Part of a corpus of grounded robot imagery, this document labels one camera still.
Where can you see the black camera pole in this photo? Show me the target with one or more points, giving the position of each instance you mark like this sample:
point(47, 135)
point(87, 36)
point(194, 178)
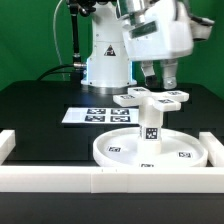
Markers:
point(84, 8)

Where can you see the white right fence block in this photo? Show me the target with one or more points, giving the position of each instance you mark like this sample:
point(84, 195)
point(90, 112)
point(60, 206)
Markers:
point(214, 147)

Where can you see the white fiducial marker sheet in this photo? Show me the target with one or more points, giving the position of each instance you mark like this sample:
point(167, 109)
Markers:
point(78, 115)

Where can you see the white round table top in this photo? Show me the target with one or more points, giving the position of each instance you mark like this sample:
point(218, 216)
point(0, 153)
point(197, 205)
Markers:
point(124, 148)

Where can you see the white cross-shaped table base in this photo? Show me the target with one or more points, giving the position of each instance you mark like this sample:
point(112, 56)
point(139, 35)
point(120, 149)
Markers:
point(162, 101)

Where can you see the white fence block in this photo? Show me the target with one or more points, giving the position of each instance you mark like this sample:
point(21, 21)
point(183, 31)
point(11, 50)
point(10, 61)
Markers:
point(214, 147)
point(7, 144)

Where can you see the white left fence block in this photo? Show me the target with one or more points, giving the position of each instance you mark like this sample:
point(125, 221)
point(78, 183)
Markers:
point(7, 144)

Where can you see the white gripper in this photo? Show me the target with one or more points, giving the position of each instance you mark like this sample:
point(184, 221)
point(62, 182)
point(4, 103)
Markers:
point(156, 31)

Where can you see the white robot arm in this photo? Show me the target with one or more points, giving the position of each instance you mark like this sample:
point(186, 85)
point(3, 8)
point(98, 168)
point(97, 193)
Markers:
point(108, 68)

